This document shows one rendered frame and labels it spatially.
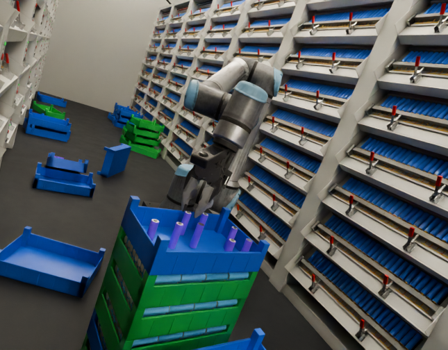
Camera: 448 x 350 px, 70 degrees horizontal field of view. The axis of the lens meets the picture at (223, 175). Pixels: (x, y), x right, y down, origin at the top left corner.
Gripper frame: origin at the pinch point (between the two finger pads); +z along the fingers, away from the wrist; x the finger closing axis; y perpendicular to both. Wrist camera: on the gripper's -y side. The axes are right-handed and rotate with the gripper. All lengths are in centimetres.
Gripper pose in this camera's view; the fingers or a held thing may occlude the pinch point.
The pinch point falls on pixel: (189, 210)
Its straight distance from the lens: 83.0
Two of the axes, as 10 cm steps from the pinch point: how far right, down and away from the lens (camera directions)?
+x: -8.4, -4.0, 3.6
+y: 3.1, 1.9, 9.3
